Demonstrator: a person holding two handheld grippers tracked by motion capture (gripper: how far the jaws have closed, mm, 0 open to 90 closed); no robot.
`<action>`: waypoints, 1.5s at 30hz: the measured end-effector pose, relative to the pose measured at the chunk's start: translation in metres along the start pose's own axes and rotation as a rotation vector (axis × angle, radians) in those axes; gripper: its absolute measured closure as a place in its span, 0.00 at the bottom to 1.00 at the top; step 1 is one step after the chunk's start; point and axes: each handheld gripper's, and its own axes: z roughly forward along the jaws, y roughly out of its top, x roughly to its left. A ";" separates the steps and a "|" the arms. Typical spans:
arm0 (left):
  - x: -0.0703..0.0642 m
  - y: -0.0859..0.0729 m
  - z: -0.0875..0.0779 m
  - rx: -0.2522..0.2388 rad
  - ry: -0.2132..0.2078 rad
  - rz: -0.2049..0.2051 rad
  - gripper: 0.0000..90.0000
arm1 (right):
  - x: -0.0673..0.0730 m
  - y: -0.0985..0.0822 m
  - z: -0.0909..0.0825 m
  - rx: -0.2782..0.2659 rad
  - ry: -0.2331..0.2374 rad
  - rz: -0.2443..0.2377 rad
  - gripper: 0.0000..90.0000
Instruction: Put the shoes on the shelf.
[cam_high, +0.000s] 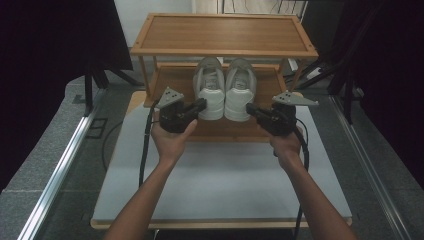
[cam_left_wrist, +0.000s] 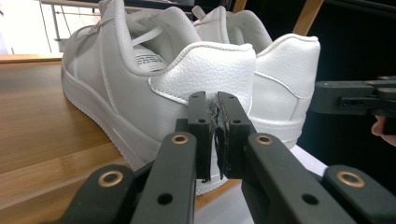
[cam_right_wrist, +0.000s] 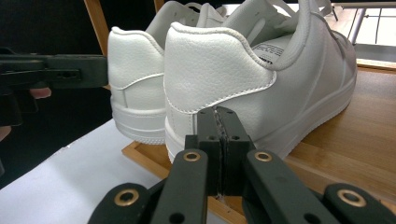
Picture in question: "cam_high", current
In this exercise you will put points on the person's left hand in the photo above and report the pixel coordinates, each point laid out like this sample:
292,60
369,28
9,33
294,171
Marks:
170,143

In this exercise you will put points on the white sneaker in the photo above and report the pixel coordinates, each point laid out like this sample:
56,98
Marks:
210,100
238,103

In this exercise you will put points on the black floor socket frame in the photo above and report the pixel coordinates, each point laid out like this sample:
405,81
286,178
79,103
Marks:
96,128

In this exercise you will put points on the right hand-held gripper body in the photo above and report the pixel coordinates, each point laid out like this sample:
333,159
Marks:
281,120

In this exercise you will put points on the white power strip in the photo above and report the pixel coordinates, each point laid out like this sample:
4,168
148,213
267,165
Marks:
313,73

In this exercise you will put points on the black metal stand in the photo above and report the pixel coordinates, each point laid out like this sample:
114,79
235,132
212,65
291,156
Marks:
348,96
88,90

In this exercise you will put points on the black curtain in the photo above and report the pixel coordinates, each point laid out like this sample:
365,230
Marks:
390,83
50,66

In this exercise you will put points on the silver metal rail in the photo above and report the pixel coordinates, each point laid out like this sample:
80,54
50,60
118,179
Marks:
370,166
60,166

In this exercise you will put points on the wooden three-tier shoe rack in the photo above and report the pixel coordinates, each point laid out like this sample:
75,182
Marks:
220,33

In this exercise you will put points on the person's right hand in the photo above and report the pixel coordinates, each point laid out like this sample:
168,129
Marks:
286,148

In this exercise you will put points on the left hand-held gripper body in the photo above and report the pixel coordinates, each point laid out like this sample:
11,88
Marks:
175,116

